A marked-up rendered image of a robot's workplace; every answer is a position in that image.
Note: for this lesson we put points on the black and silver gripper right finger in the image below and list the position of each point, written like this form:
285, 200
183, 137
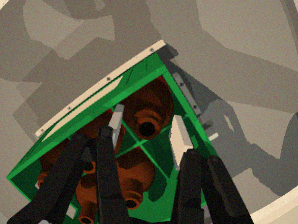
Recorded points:
223, 200

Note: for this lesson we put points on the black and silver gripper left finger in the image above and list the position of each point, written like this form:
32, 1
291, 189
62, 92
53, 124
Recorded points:
52, 200

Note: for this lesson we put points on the green crate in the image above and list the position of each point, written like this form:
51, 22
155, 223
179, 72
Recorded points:
158, 200

